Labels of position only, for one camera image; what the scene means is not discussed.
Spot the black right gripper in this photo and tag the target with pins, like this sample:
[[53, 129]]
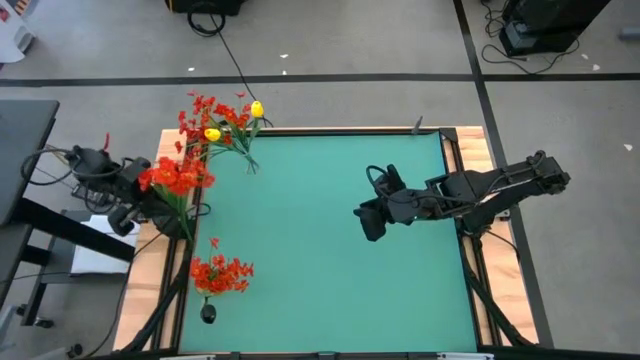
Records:
[[405, 205]]

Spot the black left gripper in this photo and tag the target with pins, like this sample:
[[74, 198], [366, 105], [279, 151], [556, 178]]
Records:
[[125, 220]]

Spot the large red flower bunch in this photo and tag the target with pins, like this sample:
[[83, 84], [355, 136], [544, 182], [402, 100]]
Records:
[[172, 177]]

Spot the small red flower bunch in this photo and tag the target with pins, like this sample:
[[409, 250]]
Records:
[[225, 112], [192, 132]]

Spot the yellow artificial tulip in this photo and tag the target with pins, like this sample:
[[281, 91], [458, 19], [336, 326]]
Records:
[[212, 134], [257, 108]]

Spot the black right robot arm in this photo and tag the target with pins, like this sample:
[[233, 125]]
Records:
[[500, 185]]

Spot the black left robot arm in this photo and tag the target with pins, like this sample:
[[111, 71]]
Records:
[[90, 162]]

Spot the small black vase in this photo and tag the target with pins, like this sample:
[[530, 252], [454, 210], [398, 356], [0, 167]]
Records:
[[208, 313]]

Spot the white paper stack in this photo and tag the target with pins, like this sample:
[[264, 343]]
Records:
[[100, 250]]

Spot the loose red flower sprig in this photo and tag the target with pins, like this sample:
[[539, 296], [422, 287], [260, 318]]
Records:
[[106, 141]]

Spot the red flower bunch short stem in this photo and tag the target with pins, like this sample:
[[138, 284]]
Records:
[[220, 272]]

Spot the black floor box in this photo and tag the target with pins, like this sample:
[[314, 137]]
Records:
[[205, 5]]

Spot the black equipment case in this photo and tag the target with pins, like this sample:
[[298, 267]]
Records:
[[545, 22]]

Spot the small grey floor object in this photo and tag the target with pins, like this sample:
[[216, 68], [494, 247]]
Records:
[[630, 34]]

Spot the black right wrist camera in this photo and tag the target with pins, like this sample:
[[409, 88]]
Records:
[[396, 176]]

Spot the grey desk black frame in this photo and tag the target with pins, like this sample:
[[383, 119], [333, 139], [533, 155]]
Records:
[[25, 150]]

